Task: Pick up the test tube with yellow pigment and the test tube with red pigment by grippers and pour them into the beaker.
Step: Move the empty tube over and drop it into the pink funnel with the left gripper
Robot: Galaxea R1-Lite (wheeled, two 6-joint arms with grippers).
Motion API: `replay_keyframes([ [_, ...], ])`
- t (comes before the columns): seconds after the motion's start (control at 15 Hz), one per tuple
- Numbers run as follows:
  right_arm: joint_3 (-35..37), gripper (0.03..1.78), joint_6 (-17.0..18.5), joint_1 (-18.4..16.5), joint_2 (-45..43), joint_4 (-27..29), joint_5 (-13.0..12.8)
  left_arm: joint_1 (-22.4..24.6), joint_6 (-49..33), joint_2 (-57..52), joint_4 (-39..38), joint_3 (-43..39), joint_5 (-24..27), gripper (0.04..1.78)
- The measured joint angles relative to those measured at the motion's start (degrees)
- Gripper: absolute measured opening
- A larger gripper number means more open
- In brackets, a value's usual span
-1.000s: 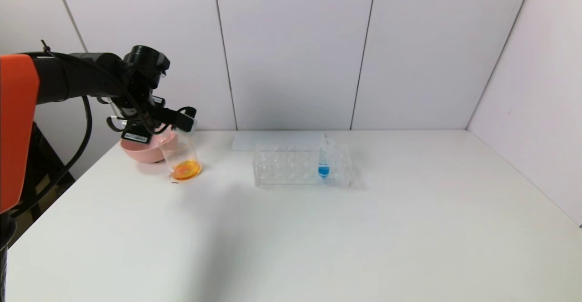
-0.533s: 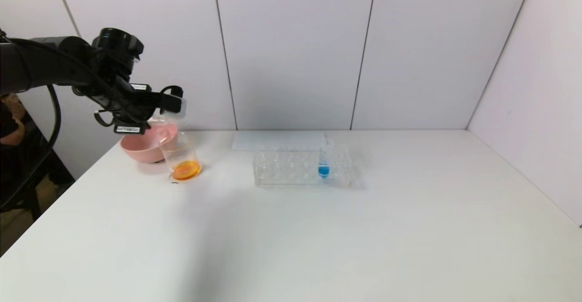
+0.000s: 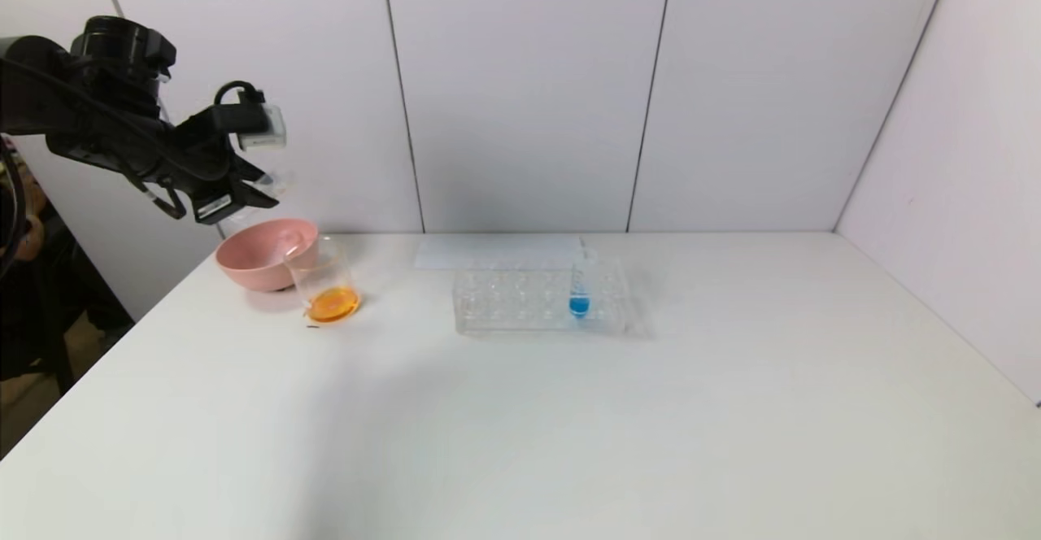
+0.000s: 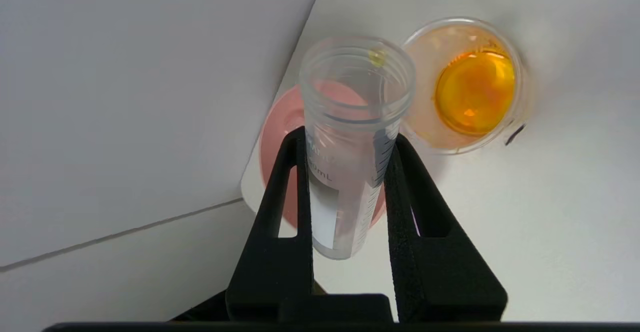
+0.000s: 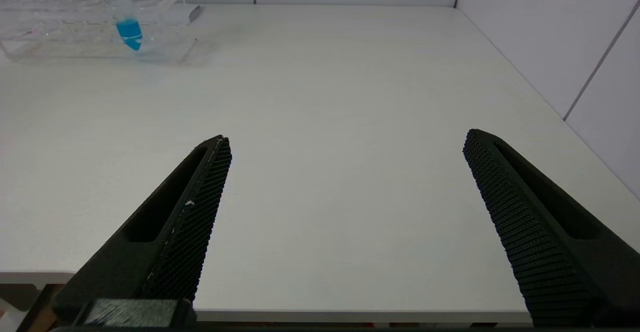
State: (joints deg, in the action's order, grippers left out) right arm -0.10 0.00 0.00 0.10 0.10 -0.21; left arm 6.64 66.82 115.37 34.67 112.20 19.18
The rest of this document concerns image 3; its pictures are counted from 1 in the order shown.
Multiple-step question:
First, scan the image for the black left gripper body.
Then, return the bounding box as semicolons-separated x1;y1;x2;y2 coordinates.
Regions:
167;126;246;225

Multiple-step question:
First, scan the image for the test tube with yellow pigment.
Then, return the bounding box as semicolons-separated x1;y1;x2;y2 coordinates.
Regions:
256;170;295;203

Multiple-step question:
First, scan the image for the test tube with red pigment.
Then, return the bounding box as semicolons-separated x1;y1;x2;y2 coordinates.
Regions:
272;231;314;258

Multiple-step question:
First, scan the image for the clear glass beaker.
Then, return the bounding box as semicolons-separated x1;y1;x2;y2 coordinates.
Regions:
285;235;361;325

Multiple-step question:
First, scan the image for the clear acrylic test tube rack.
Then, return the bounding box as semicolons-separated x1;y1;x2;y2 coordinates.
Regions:
453;254;631;336

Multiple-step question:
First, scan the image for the test tube with blue pigment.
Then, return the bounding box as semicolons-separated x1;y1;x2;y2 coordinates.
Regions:
567;237;595;323

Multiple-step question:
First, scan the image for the pink plastic bowl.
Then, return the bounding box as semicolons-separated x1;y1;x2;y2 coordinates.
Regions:
215;217;320;293

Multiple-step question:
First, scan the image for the black stand beside table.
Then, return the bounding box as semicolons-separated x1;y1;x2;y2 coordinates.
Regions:
0;198;135;411

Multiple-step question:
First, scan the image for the white paper sheet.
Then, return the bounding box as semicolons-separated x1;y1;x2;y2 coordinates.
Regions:
415;236;586;271

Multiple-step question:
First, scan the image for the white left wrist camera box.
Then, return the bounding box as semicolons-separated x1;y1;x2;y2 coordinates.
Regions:
236;103;288;150

